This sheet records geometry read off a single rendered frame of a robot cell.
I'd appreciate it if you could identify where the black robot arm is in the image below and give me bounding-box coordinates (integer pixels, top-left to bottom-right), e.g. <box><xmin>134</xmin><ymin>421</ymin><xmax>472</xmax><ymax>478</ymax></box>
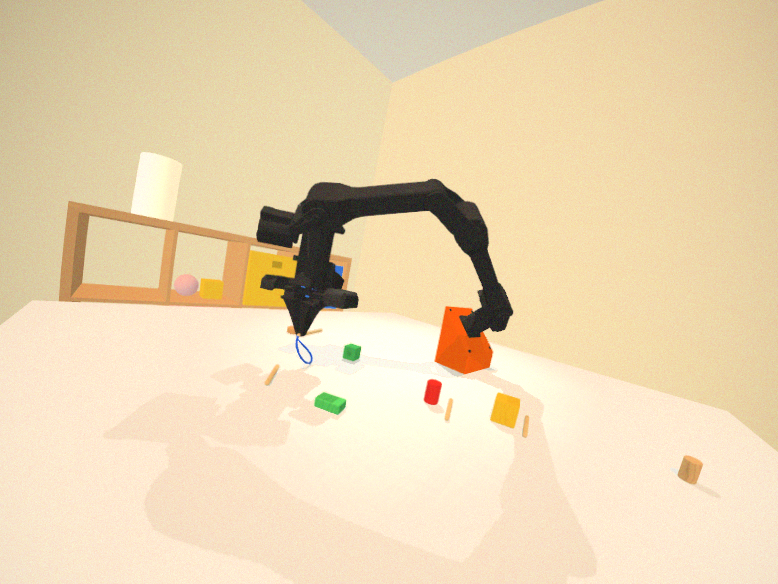
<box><xmin>256</xmin><ymin>179</ymin><xmax>513</xmax><ymax>338</ymax></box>

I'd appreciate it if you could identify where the short orange wooden cylinder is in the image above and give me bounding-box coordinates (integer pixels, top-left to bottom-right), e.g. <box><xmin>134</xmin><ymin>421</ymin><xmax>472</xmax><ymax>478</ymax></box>
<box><xmin>677</xmin><ymin>455</ymin><xmax>703</xmax><ymax>485</ymax></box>

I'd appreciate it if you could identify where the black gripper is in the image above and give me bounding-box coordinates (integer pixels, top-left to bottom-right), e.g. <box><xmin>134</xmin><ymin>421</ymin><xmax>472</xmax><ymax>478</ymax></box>
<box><xmin>260</xmin><ymin>250</ymin><xmax>359</xmax><ymax>337</ymax></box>

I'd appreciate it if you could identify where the yellow block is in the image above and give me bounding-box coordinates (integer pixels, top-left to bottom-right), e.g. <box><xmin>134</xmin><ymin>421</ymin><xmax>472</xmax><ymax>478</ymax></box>
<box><xmin>490</xmin><ymin>392</ymin><xmax>520</xmax><ymax>429</ymax></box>

